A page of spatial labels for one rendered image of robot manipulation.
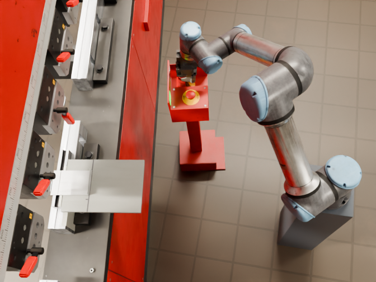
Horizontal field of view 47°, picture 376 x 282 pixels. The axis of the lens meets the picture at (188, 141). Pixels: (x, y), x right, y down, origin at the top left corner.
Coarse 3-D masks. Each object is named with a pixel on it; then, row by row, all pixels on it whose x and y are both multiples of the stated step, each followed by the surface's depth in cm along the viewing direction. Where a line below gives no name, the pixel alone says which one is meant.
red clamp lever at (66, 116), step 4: (60, 108) 127; (64, 108) 127; (60, 112) 127; (64, 112) 127; (68, 112) 130; (64, 116) 130; (68, 116) 130; (68, 120) 132; (72, 120) 133; (68, 124) 135; (72, 124) 135
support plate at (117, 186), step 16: (80, 160) 147; (96, 160) 147; (112, 160) 146; (128, 160) 146; (144, 160) 146; (96, 176) 144; (112, 176) 144; (128, 176) 144; (96, 192) 142; (112, 192) 142; (128, 192) 141; (64, 208) 141; (80, 208) 141; (96, 208) 140; (112, 208) 140; (128, 208) 139
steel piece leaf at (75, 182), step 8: (64, 176) 145; (72, 176) 145; (80, 176) 145; (88, 176) 144; (64, 184) 144; (72, 184) 144; (80, 184) 144; (88, 184) 141; (64, 192) 143; (72, 192) 143; (80, 192) 142; (88, 192) 141
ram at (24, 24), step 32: (0, 0) 98; (32, 0) 114; (0, 32) 98; (32, 32) 114; (0, 64) 98; (32, 64) 114; (0, 96) 98; (0, 128) 98; (0, 160) 98; (0, 192) 98; (0, 224) 98
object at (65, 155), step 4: (60, 152) 149; (64, 152) 150; (68, 152) 149; (60, 156) 148; (64, 156) 149; (68, 156) 148; (60, 160) 148; (64, 160) 148; (60, 164) 147; (64, 164) 147; (60, 168) 147; (56, 196) 143; (56, 200) 143; (52, 204) 142; (56, 204) 143; (56, 208) 144; (60, 208) 144
